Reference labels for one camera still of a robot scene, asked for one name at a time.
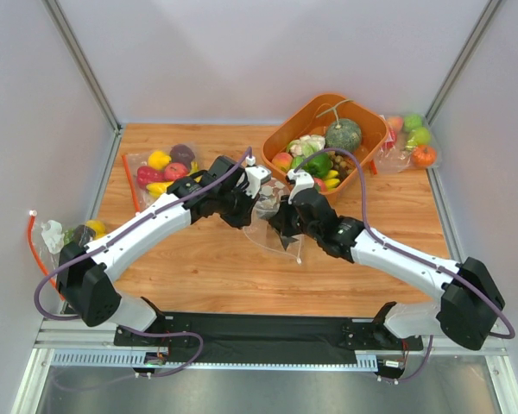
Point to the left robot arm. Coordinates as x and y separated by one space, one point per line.
87 273

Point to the fake green apple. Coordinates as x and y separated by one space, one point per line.
419 136

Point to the fake pink peach back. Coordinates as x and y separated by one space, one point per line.
396 123

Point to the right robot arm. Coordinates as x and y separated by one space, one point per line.
465 301

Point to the fake cauliflower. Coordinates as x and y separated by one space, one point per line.
306 145

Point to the fake green pumpkin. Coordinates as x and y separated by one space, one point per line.
344 134

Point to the zip bag with bananas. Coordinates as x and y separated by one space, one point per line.
131 161

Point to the aluminium rail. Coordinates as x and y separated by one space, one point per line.
111 344

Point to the fake red pepper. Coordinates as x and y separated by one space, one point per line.
146 175

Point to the fake purple plum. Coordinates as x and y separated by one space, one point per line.
182 154

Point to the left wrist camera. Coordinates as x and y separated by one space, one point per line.
256 175

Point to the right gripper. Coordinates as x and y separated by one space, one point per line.
287 221

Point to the fake longan cluster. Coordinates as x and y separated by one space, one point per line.
343 165

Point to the fake banana bunch in basin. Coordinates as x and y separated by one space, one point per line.
332 180

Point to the fake banana bunch in bag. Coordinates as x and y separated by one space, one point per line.
156 189

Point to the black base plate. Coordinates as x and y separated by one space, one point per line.
257 339

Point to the zip bag at left edge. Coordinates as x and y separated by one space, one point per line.
47 238

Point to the fake green bumpy fruit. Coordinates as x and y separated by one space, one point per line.
411 122

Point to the fake yellow pepper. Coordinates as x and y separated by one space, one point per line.
158 160

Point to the fake peach in basin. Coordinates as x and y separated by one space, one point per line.
283 161

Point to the fake green bell pepper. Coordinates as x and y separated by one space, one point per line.
319 166

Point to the zip bag with pumpkin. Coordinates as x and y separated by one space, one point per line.
394 155

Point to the fake green cucumber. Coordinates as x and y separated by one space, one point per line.
297 163

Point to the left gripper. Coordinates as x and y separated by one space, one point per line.
242 210

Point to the fake small orange pumpkin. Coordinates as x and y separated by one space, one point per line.
424 156

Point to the orange plastic basin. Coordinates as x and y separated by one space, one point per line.
332 122

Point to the fake red apple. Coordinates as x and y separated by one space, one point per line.
174 171

